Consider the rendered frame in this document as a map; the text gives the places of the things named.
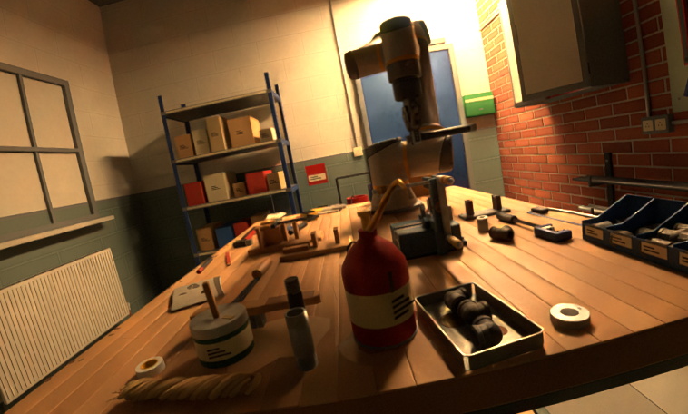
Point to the wide tan cardboard box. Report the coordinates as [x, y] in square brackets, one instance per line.
[243, 132]

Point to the blue parts bin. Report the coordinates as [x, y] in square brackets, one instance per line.
[634, 241]

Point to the white light switch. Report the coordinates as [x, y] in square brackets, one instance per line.
[358, 151]

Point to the small red box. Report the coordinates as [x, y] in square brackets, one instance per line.
[241, 228]

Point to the black plate with posts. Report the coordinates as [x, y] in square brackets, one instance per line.
[484, 214]

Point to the small tan cardboard box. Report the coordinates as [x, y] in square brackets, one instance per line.
[268, 134]
[239, 189]

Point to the dark blue yoke vise body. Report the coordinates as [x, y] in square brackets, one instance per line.
[424, 236]

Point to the grey tin green band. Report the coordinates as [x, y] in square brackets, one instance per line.
[223, 341]

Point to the blue steel shelf unit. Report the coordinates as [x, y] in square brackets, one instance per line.
[274, 145]

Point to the wooden peg rack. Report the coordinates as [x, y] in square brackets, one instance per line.
[301, 247]

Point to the white box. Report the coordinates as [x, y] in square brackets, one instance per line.
[219, 187]

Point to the grey pipe nipple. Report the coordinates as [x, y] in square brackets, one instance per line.
[301, 338]

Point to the large white tape roll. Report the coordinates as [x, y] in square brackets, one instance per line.
[570, 319]

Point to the white radiator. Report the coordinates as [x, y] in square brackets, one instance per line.
[59, 311]

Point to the blue box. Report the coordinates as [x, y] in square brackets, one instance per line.
[224, 236]

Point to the grey window sill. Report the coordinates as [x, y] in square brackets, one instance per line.
[54, 232]

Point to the black tube frame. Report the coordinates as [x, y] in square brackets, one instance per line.
[337, 185]

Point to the blue door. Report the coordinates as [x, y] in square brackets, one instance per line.
[384, 107]

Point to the wall pipe rack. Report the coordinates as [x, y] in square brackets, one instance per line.
[629, 182]

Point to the small white tape roll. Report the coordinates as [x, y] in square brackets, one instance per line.
[150, 368]

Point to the black metal tray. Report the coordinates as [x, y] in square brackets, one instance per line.
[500, 341]

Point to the thin grey wall conduit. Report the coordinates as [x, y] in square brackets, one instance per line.
[344, 80]

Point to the white wall socket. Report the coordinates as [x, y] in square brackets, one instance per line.
[656, 124]

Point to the black pipe fitting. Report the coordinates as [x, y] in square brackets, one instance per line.
[486, 333]
[465, 306]

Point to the dark metal bar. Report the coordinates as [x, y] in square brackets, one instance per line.
[457, 129]

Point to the framed wall board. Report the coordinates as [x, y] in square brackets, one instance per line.
[678, 43]

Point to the dark metal wrench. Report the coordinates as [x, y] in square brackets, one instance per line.
[559, 210]

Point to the grey framed window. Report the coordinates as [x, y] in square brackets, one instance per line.
[33, 147]

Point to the red wall sign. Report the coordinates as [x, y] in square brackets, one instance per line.
[316, 174]

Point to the green wall sign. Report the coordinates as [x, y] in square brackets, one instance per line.
[479, 105]

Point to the red oil can brass spout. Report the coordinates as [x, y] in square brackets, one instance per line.
[376, 284]

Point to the dark threaded pipe nipple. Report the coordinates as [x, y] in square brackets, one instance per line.
[294, 293]

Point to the wooden rest block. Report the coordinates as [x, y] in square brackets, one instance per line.
[269, 305]

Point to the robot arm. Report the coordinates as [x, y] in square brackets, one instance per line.
[424, 166]

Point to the tall tan cardboard box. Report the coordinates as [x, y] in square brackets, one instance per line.
[217, 134]

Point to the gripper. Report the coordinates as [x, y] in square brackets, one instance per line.
[414, 118]

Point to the grey metal cylinder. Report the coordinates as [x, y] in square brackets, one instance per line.
[591, 209]

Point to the white thread tape spool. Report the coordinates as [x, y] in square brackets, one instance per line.
[482, 224]

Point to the grey wall cabinet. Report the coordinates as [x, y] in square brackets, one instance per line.
[559, 43]

